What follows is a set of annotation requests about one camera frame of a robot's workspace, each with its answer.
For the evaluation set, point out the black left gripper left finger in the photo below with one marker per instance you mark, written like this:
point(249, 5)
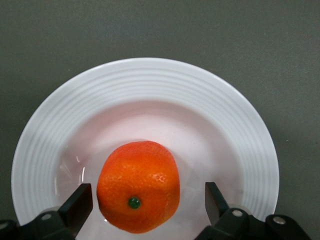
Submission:
point(65, 217)

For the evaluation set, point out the orange fruit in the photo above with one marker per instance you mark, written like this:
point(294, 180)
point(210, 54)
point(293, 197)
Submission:
point(138, 185)

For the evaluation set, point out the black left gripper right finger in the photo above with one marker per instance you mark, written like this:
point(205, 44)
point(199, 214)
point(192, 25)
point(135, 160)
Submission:
point(225, 222)

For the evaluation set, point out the white ridged plate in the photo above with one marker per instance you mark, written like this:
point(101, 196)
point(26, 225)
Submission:
point(150, 87)

